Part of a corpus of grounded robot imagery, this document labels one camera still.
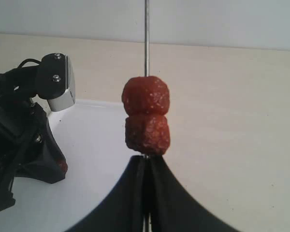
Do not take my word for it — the white rectangular plastic tray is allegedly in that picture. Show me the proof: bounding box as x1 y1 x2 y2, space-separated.
0 98 145 232

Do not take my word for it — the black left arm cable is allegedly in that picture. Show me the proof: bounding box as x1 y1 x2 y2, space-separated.
16 58 43 70

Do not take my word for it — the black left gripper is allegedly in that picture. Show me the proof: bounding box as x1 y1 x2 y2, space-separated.
0 67 66 211

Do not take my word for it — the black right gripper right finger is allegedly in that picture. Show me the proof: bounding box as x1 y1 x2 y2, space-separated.
149 157 234 232

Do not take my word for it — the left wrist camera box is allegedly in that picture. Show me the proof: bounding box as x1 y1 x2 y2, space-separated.
35 53 75 112

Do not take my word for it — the thin metal skewer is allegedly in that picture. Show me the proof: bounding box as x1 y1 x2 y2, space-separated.
144 0 150 232

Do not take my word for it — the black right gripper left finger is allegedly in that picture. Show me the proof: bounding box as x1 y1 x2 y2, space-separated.
68 156 145 232

